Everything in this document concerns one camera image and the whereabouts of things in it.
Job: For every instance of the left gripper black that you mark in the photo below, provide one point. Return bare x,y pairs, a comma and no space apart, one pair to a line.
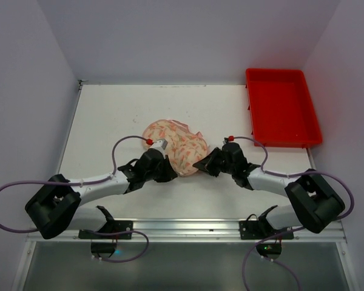
164,169

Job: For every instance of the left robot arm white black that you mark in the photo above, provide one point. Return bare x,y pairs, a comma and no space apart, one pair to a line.
59,205

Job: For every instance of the floral mesh laundry bag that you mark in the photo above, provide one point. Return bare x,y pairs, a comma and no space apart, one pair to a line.
184,148

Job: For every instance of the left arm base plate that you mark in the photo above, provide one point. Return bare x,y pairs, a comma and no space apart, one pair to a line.
110,227

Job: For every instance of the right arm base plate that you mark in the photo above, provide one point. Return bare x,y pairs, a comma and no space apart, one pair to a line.
254,230

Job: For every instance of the aluminium front rail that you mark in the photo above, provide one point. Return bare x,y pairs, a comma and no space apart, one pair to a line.
219,231

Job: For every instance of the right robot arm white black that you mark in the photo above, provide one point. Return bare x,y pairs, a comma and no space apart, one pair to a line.
313,202

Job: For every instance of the red plastic tray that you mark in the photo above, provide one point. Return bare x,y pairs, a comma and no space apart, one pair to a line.
281,109

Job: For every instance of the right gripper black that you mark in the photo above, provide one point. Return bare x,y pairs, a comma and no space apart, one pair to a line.
216,160

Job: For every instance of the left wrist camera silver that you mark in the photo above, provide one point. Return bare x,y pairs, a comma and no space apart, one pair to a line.
159,145

